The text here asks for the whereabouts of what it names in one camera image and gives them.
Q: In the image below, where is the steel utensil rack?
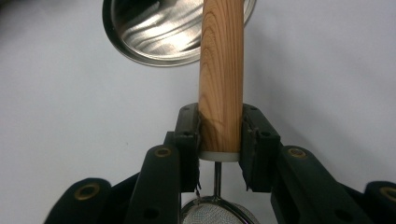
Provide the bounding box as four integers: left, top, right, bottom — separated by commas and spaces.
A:
102, 0, 257, 68

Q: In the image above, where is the wooden handle mesh strainer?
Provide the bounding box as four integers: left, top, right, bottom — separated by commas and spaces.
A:
180, 0, 261, 224

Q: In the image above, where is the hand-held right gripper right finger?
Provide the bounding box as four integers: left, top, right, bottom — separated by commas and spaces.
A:
238, 104, 375, 224

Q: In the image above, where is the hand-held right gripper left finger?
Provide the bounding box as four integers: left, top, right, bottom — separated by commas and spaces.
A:
124, 103, 201, 224

